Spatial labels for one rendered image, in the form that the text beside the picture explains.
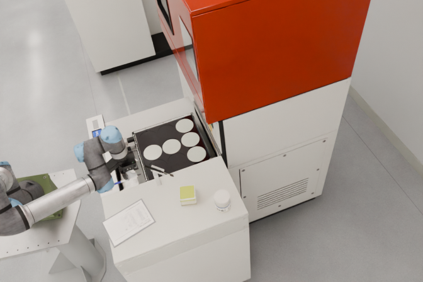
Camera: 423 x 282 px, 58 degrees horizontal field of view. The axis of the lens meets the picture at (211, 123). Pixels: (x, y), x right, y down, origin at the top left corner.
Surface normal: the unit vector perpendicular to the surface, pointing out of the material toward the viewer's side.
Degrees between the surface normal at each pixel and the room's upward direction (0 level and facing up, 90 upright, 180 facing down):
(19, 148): 0
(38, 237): 0
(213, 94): 90
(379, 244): 0
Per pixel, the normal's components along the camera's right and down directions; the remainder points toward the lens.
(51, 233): -0.09, -0.64
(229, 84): 0.34, 0.70
